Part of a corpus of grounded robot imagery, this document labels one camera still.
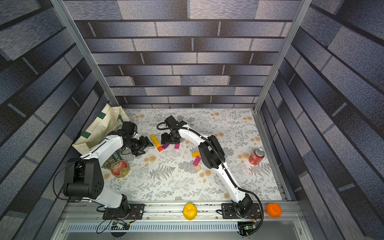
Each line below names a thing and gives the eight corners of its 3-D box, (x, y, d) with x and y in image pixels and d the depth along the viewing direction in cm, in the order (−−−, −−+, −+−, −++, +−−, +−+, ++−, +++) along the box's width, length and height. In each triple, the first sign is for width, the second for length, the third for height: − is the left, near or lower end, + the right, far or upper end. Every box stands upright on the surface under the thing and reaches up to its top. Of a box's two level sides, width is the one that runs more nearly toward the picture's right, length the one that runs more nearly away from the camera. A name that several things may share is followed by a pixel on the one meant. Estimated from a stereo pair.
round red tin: (111, 177, 87) (107, 175, 84) (116, 163, 93) (113, 160, 89) (127, 177, 87) (125, 175, 84) (131, 163, 93) (129, 160, 89)
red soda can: (249, 165, 92) (255, 157, 83) (247, 156, 95) (253, 148, 86) (259, 165, 92) (266, 157, 83) (256, 156, 95) (263, 148, 86)
